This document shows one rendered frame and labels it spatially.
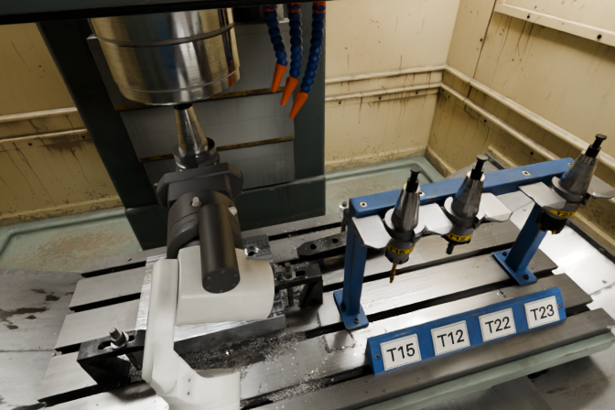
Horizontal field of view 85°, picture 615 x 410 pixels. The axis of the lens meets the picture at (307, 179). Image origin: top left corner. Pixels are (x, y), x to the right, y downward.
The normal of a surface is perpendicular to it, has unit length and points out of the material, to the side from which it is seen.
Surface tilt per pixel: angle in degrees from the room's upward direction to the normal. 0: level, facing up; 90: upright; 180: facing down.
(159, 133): 90
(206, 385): 39
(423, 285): 0
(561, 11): 90
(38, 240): 0
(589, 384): 24
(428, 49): 90
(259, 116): 89
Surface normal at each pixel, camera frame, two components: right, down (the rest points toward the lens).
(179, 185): -0.03, -0.79
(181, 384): 0.43, -0.36
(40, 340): 0.37, -0.79
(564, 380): -0.42, -0.65
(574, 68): -0.97, 0.17
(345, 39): 0.25, 0.58
